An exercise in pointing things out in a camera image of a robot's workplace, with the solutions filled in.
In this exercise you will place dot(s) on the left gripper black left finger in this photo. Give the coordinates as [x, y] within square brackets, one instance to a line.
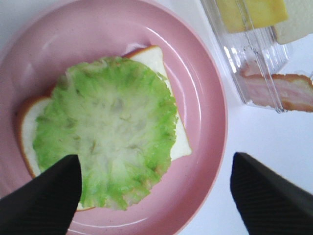
[47, 204]

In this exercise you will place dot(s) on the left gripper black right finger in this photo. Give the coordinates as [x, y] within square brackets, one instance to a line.
[267, 203]

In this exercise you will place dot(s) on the green lettuce leaf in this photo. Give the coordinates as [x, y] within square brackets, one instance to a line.
[107, 127]

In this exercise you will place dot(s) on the brown bacon strip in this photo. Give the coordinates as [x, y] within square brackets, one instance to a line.
[294, 91]

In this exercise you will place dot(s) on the white bread slice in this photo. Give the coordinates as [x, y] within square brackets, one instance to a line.
[151, 58]
[299, 23]

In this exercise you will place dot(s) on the pink round plate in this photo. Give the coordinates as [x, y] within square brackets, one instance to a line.
[41, 39]

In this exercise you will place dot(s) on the right clear plastic tray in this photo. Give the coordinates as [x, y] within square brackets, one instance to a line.
[258, 50]

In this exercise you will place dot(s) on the yellow cheese slice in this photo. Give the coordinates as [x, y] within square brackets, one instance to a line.
[242, 15]

